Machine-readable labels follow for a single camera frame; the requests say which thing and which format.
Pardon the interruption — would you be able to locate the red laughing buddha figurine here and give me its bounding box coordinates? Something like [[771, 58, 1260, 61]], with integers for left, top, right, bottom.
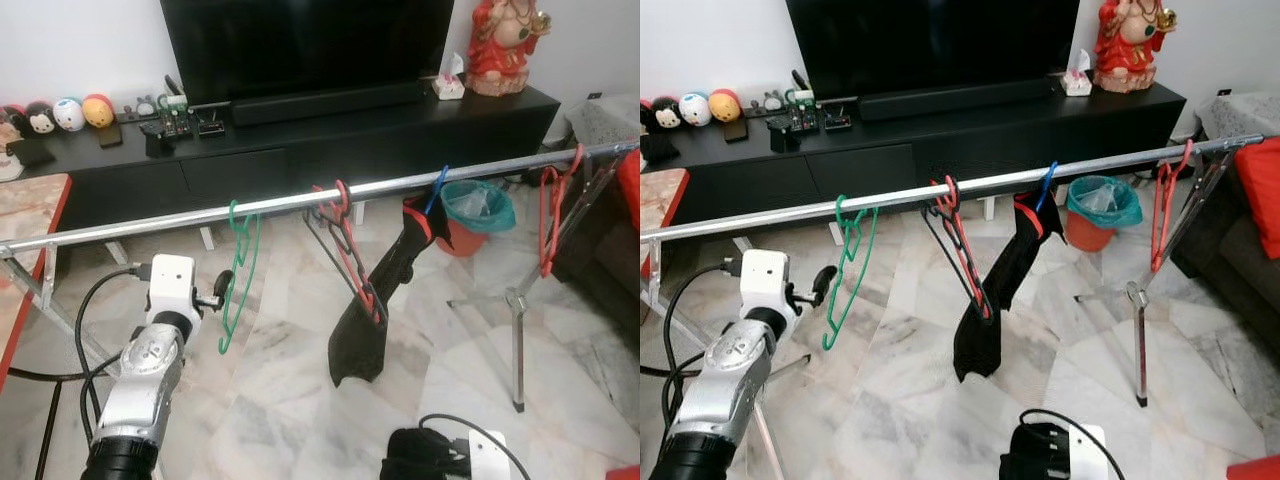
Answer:
[[1093, 0, 1179, 94], [466, 0, 554, 99]]

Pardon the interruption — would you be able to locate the black television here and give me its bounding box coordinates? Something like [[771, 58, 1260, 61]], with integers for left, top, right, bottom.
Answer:
[[785, 0, 1081, 101], [160, 0, 457, 107]]

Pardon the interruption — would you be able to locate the red cushion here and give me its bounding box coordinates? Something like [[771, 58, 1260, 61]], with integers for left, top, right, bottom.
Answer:
[[614, 150, 641, 233], [1232, 137, 1280, 261]]

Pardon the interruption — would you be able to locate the orange bucket with teal bag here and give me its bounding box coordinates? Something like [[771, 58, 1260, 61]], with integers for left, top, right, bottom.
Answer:
[[1063, 175, 1144, 253], [437, 179, 519, 259]]

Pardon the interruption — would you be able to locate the white tissue box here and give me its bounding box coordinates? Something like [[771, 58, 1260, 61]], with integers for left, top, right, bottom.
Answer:
[[1060, 48, 1094, 98], [431, 53, 468, 102]]

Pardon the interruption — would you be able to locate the dark grey sofa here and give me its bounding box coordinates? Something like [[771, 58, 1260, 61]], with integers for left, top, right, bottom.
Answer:
[[553, 93, 641, 343], [1170, 90, 1280, 336]]

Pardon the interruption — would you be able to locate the green plastic hanger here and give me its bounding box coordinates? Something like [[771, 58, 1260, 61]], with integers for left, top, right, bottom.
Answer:
[[822, 194, 881, 351], [217, 199, 264, 357]]

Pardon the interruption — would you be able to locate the black plastic hanger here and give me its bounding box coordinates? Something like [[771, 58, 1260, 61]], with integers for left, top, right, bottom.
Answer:
[[922, 180, 996, 316], [302, 184, 386, 323]]

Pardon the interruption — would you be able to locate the black soundbar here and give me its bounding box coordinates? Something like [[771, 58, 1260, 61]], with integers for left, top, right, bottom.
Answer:
[[858, 75, 1053, 123], [229, 80, 427, 129]]

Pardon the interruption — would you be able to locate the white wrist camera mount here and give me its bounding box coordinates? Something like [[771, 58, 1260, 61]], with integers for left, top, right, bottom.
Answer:
[[144, 253, 200, 328], [467, 429, 512, 480], [1068, 424, 1109, 480], [738, 249, 793, 323]]

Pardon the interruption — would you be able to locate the black and green gadget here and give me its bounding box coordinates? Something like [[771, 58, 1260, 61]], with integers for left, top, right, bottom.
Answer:
[[160, 75, 196, 136], [787, 68, 823, 131]]

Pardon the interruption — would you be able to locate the blue plastic hanger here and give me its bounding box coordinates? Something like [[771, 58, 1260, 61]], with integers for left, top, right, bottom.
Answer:
[[1035, 160, 1059, 213], [424, 164, 452, 218]]

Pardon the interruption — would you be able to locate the black TV console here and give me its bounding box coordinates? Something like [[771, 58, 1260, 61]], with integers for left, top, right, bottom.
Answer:
[[640, 82, 1188, 226], [0, 85, 562, 233]]

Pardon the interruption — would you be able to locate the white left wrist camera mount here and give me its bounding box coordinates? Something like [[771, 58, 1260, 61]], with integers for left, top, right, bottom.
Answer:
[[144, 253, 200, 328], [738, 249, 793, 323]]

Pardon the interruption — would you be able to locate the silver clothes rack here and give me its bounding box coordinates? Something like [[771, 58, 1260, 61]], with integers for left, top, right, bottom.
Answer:
[[0, 139, 641, 414], [640, 133, 1266, 480]]

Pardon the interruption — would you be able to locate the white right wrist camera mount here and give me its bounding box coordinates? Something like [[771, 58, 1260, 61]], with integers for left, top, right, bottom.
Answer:
[[467, 429, 512, 480], [1068, 424, 1109, 480]]

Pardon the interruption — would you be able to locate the marble folding table red edge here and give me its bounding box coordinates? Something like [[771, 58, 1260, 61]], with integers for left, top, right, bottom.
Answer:
[[640, 167, 693, 311], [0, 172, 74, 480]]

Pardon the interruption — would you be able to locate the black printed shirt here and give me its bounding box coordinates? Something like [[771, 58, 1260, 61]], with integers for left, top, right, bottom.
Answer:
[[327, 194, 442, 389], [951, 190, 1066, 384]]

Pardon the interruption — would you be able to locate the red plastic hanger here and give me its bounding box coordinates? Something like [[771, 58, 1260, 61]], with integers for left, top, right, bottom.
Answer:
[[1150, 138, 1196, 274], [930, 175, 996, 321], [537, 142, 587, 280], [311, 179, 388, 328]]

